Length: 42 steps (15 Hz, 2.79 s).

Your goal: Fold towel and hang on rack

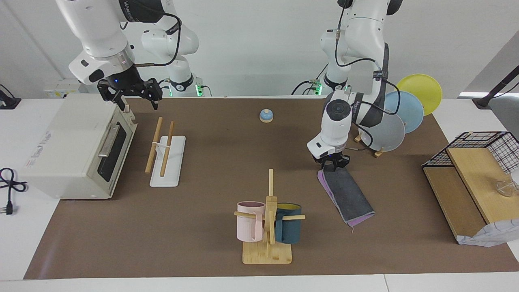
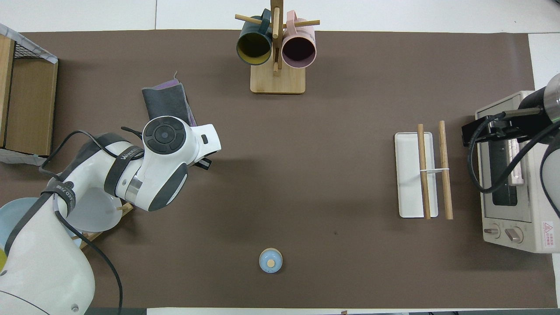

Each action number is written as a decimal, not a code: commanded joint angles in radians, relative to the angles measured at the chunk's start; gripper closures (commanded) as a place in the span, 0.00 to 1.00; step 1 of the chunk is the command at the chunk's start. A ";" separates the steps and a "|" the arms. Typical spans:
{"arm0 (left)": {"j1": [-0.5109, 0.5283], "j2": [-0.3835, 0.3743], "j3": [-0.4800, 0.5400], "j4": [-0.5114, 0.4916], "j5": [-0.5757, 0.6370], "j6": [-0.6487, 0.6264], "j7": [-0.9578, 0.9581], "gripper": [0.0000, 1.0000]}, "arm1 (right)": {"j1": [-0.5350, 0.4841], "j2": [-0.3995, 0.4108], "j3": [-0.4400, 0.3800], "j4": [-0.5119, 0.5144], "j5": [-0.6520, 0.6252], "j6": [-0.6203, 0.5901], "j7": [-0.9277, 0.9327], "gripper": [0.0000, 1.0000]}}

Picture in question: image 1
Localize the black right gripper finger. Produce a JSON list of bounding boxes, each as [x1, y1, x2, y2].
[[97, 80, 127, 111], [137, 79, 163, 110]]

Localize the purple and grey towel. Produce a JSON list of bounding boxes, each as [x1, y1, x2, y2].
[[317, 167, 375, 233]]

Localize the wooden plate rack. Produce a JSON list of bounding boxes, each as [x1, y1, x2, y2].
[[354, 130, 386, 159]]

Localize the white towel rack wooden bars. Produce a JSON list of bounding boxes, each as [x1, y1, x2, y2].
[[145, 117, 186, 188]]

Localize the white power strip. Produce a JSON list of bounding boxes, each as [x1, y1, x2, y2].
[[43, 83, 88, 99]]

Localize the grey plate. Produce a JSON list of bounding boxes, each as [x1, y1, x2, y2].
[[360, 113, 406, 152]]

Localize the beige toaster oven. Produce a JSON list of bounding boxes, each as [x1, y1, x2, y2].
[[18, 94, 137, 200]]

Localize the dark teal mug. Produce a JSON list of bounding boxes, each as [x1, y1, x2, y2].
[[275, 203, 302, 244]]

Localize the light blue plate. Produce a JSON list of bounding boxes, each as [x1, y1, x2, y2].
[[383, 91, 424, 134]]

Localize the pink mug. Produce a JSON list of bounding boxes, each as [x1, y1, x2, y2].
[[236, 202, 266, 243]]

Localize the wooden mug tree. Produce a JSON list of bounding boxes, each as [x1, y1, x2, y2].
[[234, 169, 305, 265]]

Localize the yellow plate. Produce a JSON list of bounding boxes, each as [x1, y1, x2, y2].
[[396, 74, 443, 116]]

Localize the brown table mat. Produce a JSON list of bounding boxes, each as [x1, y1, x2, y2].
[[24, 97, 519, 280]]

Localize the clear glass cup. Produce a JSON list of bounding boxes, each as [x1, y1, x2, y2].
[[497, 178, 519, 198]]

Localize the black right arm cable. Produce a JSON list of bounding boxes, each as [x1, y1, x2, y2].
[[120, 12, 182, 67]]

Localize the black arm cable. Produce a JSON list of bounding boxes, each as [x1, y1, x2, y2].
[[120, 12, 182, 67], [335, 0, 403, 151]]

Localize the black clamp mount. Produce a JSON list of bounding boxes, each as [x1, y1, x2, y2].
[[0, 83, 21, 110]]

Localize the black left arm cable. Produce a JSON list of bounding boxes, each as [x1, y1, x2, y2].
[[335, 0, 403, 151]]

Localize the black power cord with plug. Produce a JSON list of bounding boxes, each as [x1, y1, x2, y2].
[[0, 167, 28, 215]]

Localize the black wire basket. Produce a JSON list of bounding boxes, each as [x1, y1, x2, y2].
[[422, 131, 519, 175]]

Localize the black camera stand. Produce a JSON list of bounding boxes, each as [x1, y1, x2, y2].
[[472, 65, 519, 109]]

